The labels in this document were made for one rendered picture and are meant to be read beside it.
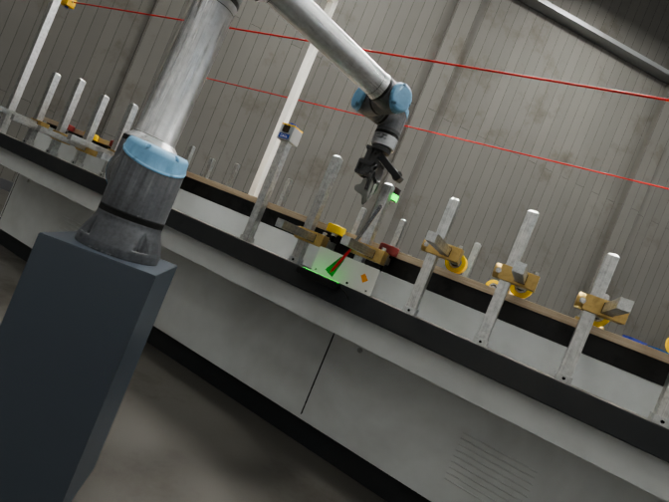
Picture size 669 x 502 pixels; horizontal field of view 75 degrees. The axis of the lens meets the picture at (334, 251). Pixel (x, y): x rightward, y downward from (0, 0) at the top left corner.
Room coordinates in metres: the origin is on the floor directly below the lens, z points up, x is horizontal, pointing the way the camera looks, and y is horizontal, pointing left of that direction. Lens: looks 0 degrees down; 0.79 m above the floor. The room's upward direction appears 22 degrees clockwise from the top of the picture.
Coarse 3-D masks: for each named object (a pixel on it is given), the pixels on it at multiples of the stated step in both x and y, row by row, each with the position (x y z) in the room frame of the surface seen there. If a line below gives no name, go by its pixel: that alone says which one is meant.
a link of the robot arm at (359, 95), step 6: (360, 90) 1.48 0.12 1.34; (354, 96) 1.51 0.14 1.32; (360, 96) 1.47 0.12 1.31; (366, 96) 1.46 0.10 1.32; (354, 102) 1.49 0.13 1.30; (360, 102) 1.46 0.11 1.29; (366, 102) 1.46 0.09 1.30; (354, 108) 1.49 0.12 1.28; (360, 108) 1.48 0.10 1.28; (366, 108) 1.47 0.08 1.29; (366, 114) 1.50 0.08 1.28; (372, 114) 1.48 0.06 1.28; (372, 120) 1.54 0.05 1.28; (378, 120) 1.53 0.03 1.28; (384, 120) 1.53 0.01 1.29
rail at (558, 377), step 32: (32, 160) 2.50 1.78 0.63; (64, 160) 2.38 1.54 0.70; (192, 224) 1.94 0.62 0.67; (256, 256) 1.77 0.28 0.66; (320, 288) 1.63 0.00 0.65; (384, 320) 1.52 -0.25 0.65; (416, 320) 1.47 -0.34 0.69; (448, 352) 1.41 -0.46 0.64; (480, 352) 1.37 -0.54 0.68; (512, 384) 1.32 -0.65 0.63; (544, 384) 1.29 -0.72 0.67; (576, 416) 1.24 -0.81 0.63; (608, 416) 1.21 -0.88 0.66; (640, 416) 1.19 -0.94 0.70; (640, 448) 1.17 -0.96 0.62
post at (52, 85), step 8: (56, 80) 2.60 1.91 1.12; (48, 88) 2.59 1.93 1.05; (56, 88) 2.62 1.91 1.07; (48, 96) 2.60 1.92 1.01; (40, 104) 2.60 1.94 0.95; (48, 104) 2.61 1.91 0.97; (40, 112) 2.59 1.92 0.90; (40, 120) 2.61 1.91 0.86; (32, 128) 2.59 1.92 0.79; (32, 136) 2.60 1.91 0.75
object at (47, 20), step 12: (60, 0) 2.75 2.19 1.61; (72, 0) 2.79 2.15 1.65; (48, 12) 2.72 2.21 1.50; (48, 24) 2.74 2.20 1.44; (36, 36) 2.73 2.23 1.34; (36, 48) 2.73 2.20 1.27; (36, 60) 2.76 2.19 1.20; (24, 72) 2.73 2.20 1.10; (24, 84) 2.75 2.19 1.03; (12, 96) 2.73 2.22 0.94; (12, 108) 2.74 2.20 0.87; (0, 120) 2.74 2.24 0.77
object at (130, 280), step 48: (48, 240) 0.92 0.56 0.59; (48, 288) 0.93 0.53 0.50; (96, 288) 0.94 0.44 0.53; (144, 288) 0.96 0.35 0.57; (0, 336) 0.92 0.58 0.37; (48, 336) 0.93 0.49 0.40; (96, 336) 0.95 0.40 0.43; (144, 336) 1.14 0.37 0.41; (0, 384) 0.92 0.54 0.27; (48, 384) 0.94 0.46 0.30; (96, 384) 0.95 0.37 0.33; (0, 432) 0.93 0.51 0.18; (48, 432) 0.94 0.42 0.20; (96, 432) 1.02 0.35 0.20; (0, 480) 0.94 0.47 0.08; (48, 480) 0.95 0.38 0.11
